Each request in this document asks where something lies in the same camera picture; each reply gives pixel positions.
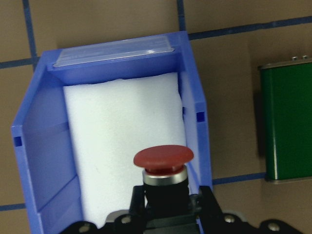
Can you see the blue source bin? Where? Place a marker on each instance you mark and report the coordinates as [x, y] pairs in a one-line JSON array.
[[40, 131]]

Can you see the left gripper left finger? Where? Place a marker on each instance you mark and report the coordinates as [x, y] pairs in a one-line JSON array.
[[137, 204]]

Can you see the green conveyor belt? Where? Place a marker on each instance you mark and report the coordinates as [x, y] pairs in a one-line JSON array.
[[287, 110]]

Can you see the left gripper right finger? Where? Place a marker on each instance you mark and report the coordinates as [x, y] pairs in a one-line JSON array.
[[207, 206]]

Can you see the red push button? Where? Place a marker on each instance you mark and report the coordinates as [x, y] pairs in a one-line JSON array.
[[165, 178]]

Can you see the white foam pad source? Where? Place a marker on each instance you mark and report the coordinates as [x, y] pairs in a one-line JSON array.
[[109, 123]]

